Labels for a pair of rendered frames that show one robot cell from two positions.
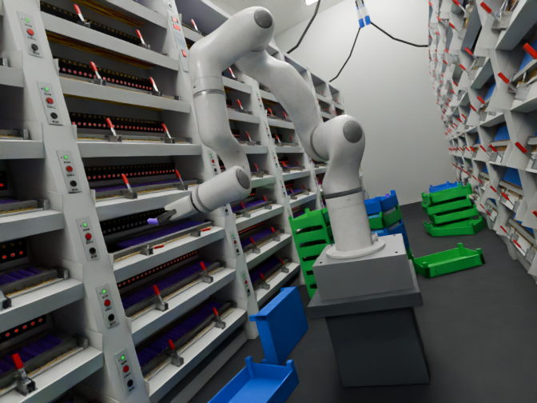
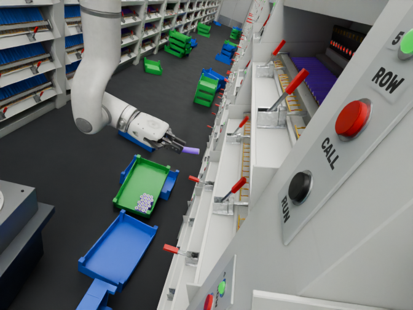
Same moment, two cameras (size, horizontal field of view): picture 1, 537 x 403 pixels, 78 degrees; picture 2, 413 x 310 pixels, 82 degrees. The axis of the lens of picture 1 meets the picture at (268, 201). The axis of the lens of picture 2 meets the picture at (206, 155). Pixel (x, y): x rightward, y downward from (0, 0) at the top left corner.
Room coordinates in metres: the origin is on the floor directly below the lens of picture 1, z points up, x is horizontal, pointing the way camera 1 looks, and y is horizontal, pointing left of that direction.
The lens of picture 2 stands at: (1.63, 0.10, 1.08)
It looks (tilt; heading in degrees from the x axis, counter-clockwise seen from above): 34 degrees down; 150
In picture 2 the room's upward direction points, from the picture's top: 22 degrees clockwise
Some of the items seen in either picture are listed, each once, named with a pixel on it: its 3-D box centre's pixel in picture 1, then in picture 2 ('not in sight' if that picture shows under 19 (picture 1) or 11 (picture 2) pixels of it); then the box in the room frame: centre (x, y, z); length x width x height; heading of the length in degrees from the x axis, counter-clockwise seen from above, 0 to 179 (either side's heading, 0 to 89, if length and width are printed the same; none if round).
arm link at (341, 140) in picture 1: (340, 156); not in sight; (1.04, -0.25, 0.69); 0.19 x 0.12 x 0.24; 21
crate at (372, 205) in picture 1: (363, 205); not in sight; (1.82, -0.50, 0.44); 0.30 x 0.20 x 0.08; 44
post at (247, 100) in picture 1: (260, 156); not in sight; (2.24, -0.02, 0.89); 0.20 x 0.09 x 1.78; 63
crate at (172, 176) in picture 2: not in sight; (150, 176); (0.57, 0.40, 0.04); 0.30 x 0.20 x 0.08; 63
